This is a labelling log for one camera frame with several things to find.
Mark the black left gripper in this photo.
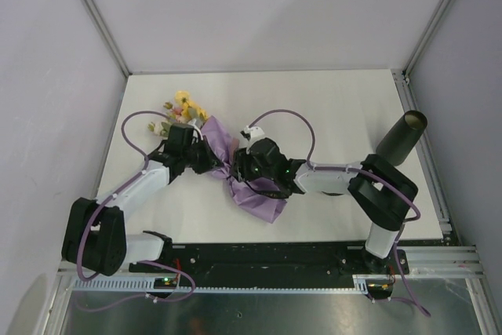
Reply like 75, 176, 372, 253
182, 136, 224, 174

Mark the black gold-lettered ribbon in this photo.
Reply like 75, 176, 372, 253
225, 150, 291, 201

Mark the yellow flower bunch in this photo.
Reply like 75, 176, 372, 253
147, 90, 209, 139

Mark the purple wrapping paper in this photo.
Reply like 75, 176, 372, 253
202, 116, 287, 224

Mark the pink wrapping paper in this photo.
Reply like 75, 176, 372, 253
230, 138, 239, 150

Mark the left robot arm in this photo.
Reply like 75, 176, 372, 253
61, 124, 222, 282

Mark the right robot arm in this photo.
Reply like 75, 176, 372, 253
231, 138, 418, 273

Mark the dark cylindrical vase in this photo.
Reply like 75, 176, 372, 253
376, 110, 428, 166

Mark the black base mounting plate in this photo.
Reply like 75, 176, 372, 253
129, 240, 409, 289

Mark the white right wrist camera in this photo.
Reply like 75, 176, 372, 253
240, 126, 265, 144

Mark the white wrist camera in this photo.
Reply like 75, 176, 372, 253
240, 126, 265, 144
164, 123, 195, 155

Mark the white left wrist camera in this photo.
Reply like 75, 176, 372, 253
164, 123, 195, 155

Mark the grey slotted cable duct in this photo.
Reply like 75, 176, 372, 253
70, 275, 393, 293

